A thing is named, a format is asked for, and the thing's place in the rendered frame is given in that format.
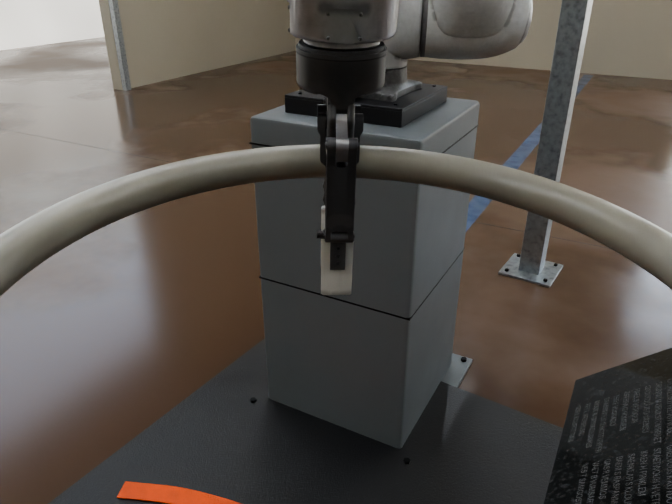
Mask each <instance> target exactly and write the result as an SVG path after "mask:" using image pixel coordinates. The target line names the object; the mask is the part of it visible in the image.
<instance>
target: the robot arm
mask: <svg viewBox="0 0 672 504"><path fill-rule="evenodd" d="M287 1H288V2H289V5H288V9H290V28H288V32H290V34H291V35H293V36H294V37H297V38H300V39H301V40H300V41H299V42H298V43H297V44H296V81H297V84H298V85H299V87H300V88H302V89H303V90H305V91H307V92H309V93H312V94H321V95H324V98H323V104H317V130H318V133H319V134H320V161H321V163H322V164H323V165H325V167H326V176H325V178H324V183H323V184H322V188H323V189H324V195H323V202H324V205H325V206H322V207H321V230H317V239H321V294H322V295H350V294H351V289H352V266H353V244H354V238H355V233H354V209H355V186H356V165H357V164H358V162H359V156H360V135H361V134H362V132H363V113H361V105H355V99H356V98H365V99H373V100H379V101H384V102H394V101H396V100H397V98H399V97H402V96H404V95H406V94H408V93H410V92H412V91H415V90H419V89H422V82H420V81H416V80H411V79H407V59H412V58H416V57H419V53H420V57H429V58H436V59H454V60H467V59H484V58H490V57H494V56H498V55H501V54H504V53H507V52H509V51H511V50H513V49H515V48H516V47H517V46H518V45H519V44H520V43H522V42H523V41H524V39H525V38H526V36H527V33H528V31H529V27H530V24H531V19H532V12H533V2H532V0H287ZM326 150H327V153H326Z"/></svg>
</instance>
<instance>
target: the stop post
mask: <svg viewBox="0 0 672 504"><path fill-rule="evenodd" d="M592 4H593V0H562V4H561V10H560V16H559V22H558V28H557V35H556V41H555V47H554V53H553V59H552V66H551V72H550V78H549V84H548V90H547V96H546V103H545V109H544V115H543V121H542V127H541V133H540V140H539V146H538V152H537V158H536V164H535V171H534V174H535V175H538V176H541V177H544V178H547V179H550V180H553V181H556V182H559V183H560V178H561V172H562V167H563V162H564V156H565V151H566V145H567V140H568V134H569V129H570V124H571V118H572V113H573V107H574V102H575V96H576V91H577V86H578V80H579V75H580V69H581V64H582V58H583V53H584V48H585V42H586V37H587V31H588V26H589V20H590V15H591V10H592ZM552 221H553V220H550V219H548V218H545V217H543V216H540V215H537V214H535V213H532V212H529V211H528V214H527V220H526V226H525V232H524V238H523V245H522V251H521V254H518V253H514V254H513V255H512V256H511V257H510V259H509V260H508V261H507V262H506V263H505V265H504V266H503V267H502V268H501V269H500V271H499V272H498V274H501V275H504V276H508V277H512V278H516V279H519V280H523V281H527V282H530V283H534V284H538V285H541V286H545V287H549V288H550V286H551V285H552V283H553V282H554V280H555V279H556V277H557V275H558V274H559V272H560V271H561V269H562V268H563V265H562V264H558V263H554V262H550V261H546V260H545V259H546V254H547V248H548V243H549V237H550V232H551V227H552Z"/></svg>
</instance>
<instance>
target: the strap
mask: <svg viewBox="0 0 672 504"><path fill-rule="evenodd" d="M117 498H122V499H132V500H142V501H152V502H161V503H168V504H241V503H238V502H235V501H232V500H229V499H226V498H222V497H219V496H215V495H212V494H208V493H204V492H200V491H196V490H191V489H187V488H181V487H176V486H169V485H159V484H149V483H138V482H128V481H125V483H124V485H123V487H122V488H121V490H120V492H119V494H118V496H117Z"/></svg>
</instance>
